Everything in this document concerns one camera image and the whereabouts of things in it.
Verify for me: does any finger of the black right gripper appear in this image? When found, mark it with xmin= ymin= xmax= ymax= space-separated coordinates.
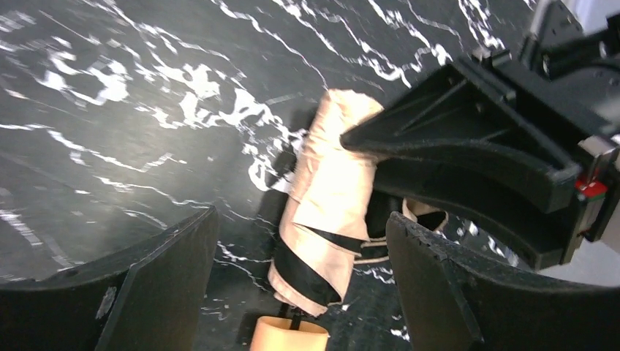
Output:
xmin=374 ymin=159 xmax=575 ymax=270
xmin=386 ymin=212 xmax=619 ymax=350

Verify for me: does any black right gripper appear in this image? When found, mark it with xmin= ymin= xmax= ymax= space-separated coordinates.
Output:
xmin=341 ymin=1 xmax=619 ymax=243

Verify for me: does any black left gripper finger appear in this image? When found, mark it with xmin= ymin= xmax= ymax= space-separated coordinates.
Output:
xmin=1 ymin=207 xmax=219 ymax=350

